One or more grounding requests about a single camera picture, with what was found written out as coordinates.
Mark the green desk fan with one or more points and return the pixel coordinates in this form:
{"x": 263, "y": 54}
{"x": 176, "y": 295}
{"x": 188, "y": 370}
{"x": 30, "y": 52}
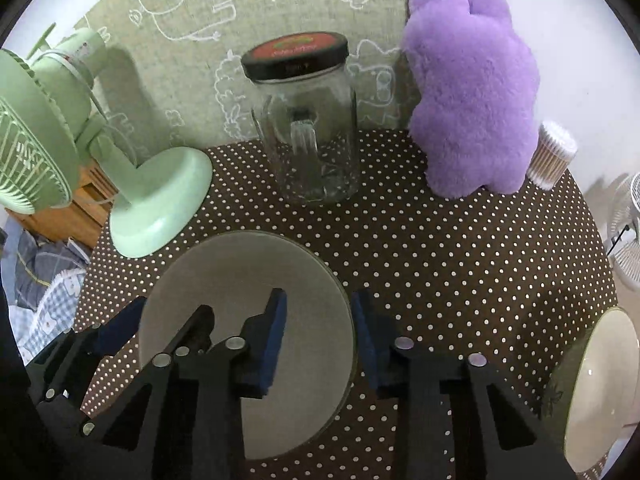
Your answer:
{"x": 52, "y": 124}

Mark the white standing fan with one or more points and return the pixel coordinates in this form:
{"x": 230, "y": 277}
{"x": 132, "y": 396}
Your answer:
{"x": 623, "y": 232}

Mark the green elephant pattern mat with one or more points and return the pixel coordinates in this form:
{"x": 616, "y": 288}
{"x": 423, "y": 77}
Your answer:
{"x": 174, "y": 75}

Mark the wooden chair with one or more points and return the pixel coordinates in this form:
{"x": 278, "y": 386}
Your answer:
{"x": 83, "y": 219}

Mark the small grey-white bowl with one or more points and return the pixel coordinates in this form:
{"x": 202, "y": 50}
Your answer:
{"x": 234, "y": 274}

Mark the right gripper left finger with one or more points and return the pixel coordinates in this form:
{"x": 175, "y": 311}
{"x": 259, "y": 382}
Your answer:
{"x": 235, "y": 384}

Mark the large white green-rim bowl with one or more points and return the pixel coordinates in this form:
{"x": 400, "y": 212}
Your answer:
{"x": 591, "y": 391}

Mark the cotton swab container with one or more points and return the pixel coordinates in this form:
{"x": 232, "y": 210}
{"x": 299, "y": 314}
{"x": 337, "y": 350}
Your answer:
{"x": 555, "y": 151}

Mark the purple plush toy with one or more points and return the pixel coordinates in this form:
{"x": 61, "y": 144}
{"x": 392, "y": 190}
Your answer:
{"x": 478, "y": 82}

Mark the glass jar with lid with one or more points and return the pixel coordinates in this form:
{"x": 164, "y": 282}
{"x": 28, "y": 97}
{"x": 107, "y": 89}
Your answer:
{"x": 305, "y": 113}

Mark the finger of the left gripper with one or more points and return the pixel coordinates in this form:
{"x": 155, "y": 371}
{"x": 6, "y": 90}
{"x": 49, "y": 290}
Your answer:
{"x": 67, "y": 365}
{"x": 74, "y": 436}

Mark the blue checked blanket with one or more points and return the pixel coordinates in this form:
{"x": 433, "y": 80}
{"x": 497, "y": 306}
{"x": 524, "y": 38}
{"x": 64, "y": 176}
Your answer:
{"x": 42, "y": 281}

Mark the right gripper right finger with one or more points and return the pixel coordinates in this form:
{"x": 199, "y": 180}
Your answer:
{"x": 456, "y": 418}

